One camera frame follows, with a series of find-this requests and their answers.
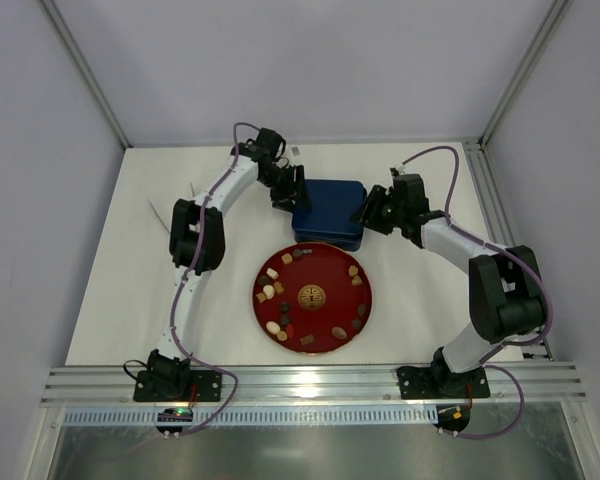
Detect blue tin lid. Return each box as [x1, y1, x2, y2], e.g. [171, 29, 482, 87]
[291, 179, 367, 239]

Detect silver metal tongs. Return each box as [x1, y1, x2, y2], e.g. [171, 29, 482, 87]
[146, 181, 196, 234]

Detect blue chocolate tin box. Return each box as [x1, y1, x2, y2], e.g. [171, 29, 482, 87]
[292, 228, 364, 252]

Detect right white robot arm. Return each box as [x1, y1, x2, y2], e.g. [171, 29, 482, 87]
[351, 173, 549, 400]

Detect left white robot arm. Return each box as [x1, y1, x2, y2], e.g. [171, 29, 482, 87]
[133, 122, 311, 402]

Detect brown oval chocolate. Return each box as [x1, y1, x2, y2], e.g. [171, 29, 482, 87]
[332, 326, 346, 338]

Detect red round plate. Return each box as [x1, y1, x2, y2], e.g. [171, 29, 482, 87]
[251, 243, 373, 355]

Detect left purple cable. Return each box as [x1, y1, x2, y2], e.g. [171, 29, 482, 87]
[169, 121, 261, 432]

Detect purple cable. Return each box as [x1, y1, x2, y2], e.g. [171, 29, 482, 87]
[169, 121, 261, 432]
[402, 145, 554, 439]

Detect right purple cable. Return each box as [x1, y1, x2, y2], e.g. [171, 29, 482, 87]
[402, 145, 554, 439]

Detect slotted cable duct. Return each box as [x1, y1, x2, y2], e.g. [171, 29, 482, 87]
[62, 404, 438, 428]

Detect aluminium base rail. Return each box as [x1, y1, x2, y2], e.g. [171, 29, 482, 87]
[40, 362, 587, 407]

